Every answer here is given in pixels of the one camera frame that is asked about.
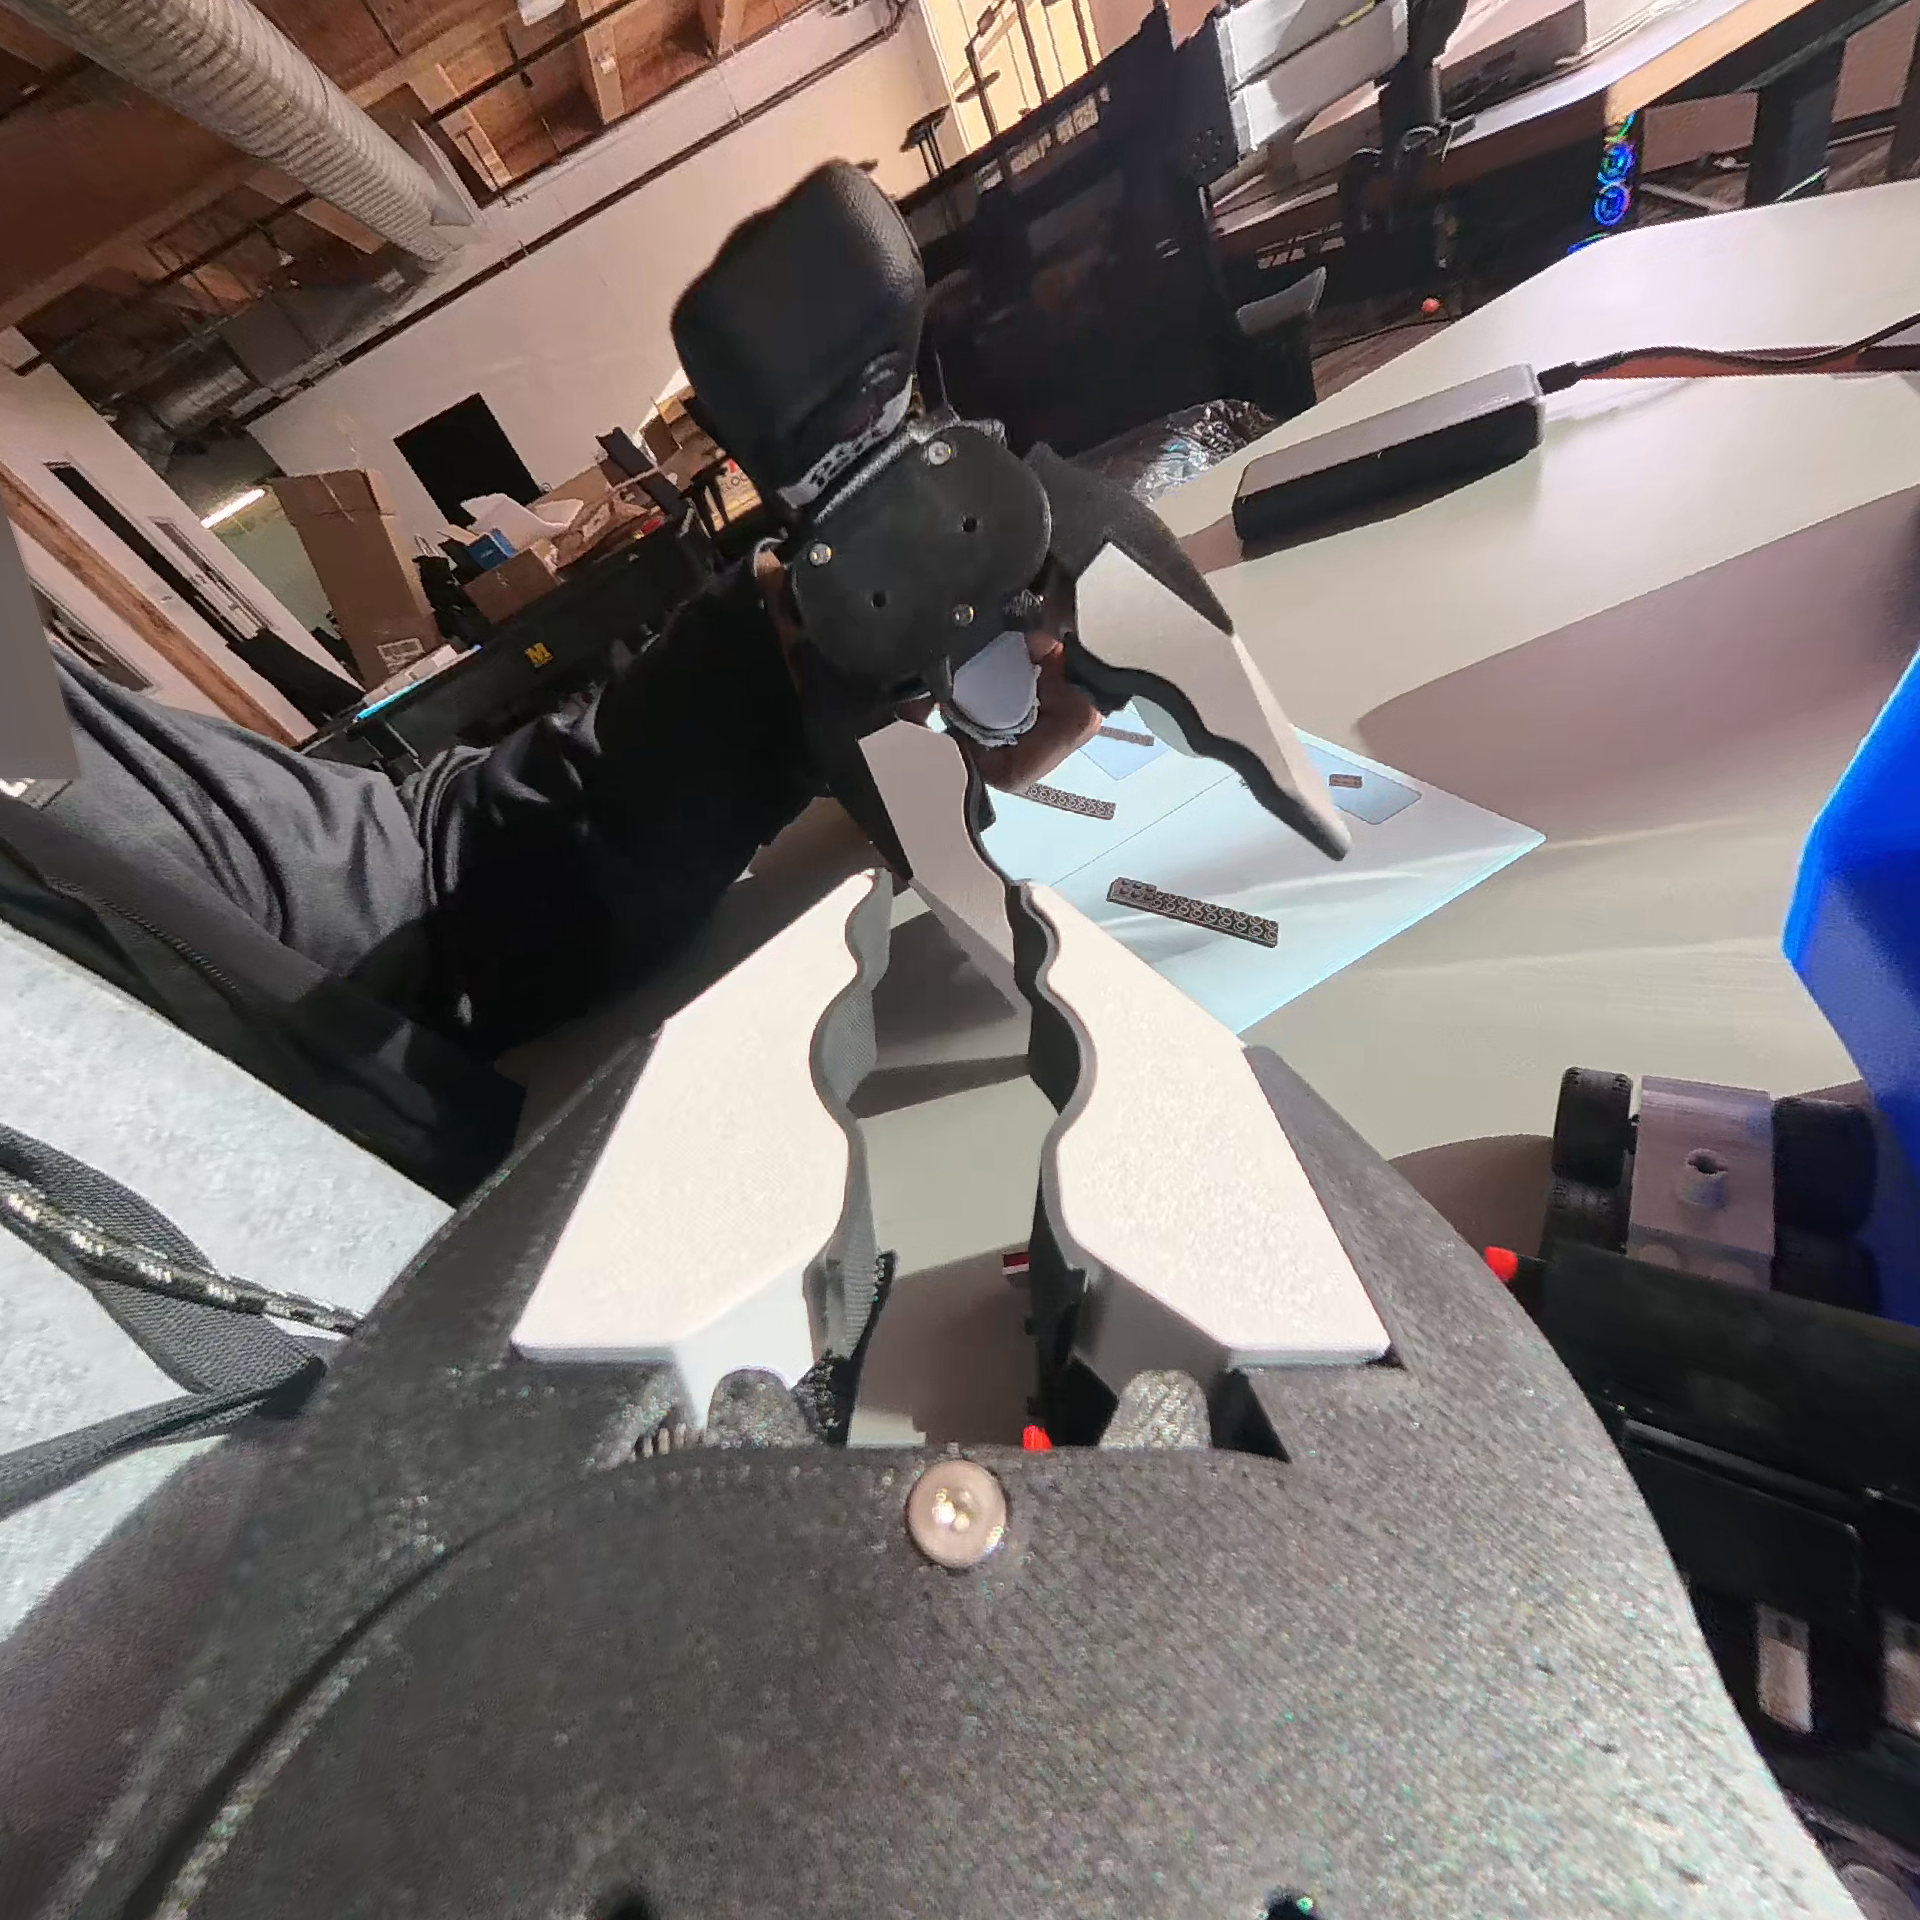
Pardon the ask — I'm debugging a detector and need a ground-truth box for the red braided cable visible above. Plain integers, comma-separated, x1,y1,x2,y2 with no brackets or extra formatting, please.
1539,317,1920,396

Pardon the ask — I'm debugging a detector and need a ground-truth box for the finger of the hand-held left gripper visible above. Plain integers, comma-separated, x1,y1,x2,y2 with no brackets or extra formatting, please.
1063,538,1353,861
864,729,1045,981

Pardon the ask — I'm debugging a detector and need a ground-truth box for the person's left hand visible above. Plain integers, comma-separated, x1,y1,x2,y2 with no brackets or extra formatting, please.
970,653,1154,793

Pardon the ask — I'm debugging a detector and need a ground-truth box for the person's grey sweatshirt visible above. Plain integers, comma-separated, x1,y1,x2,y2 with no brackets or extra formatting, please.
0,923,453,1635

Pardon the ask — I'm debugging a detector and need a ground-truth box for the light blue instruction booklet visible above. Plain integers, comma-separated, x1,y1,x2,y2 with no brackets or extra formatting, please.
924,704,1547,1038

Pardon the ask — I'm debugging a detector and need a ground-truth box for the black monitor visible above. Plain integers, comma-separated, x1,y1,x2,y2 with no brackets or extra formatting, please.
394,390,545,510

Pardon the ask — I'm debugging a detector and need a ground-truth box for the brown cardboard box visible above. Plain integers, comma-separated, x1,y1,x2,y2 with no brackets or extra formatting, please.
271,466,445,689

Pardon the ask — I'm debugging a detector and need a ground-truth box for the red and black toy truck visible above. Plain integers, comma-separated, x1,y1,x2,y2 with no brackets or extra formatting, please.
1481,1059,1920,1819

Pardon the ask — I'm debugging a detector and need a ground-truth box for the black power adapter box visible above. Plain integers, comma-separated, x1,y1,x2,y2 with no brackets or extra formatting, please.
1230,365,1547,543

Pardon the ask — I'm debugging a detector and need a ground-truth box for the blue plastic bin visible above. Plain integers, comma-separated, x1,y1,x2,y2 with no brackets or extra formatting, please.
1781,680,1920,1059

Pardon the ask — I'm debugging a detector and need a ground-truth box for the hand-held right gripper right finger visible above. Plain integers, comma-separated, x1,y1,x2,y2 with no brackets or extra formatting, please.
1017,881,1395,1448

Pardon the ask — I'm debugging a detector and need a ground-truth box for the silver ventilation duct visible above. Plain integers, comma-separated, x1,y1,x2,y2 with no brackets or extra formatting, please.
48,0,489,270

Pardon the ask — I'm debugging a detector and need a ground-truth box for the grey desk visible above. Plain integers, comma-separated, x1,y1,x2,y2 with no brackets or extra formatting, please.
489,176,1920,1448

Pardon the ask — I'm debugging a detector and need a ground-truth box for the person's dark jacket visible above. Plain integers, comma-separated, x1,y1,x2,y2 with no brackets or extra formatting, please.
0,644,529,1201

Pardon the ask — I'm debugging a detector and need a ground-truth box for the plastic-wrapped dark bundle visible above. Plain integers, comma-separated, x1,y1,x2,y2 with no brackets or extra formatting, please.
1036,398,1309,505

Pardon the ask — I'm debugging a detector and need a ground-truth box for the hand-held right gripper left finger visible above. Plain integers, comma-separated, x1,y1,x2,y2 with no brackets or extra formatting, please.
511,870,905,1447

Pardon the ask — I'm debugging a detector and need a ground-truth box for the black patterned strap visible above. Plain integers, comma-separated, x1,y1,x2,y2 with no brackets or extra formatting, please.
0,1125,363,1517

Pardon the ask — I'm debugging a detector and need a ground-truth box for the black office chair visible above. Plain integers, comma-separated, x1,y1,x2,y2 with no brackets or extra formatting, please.
928,6,1333,451

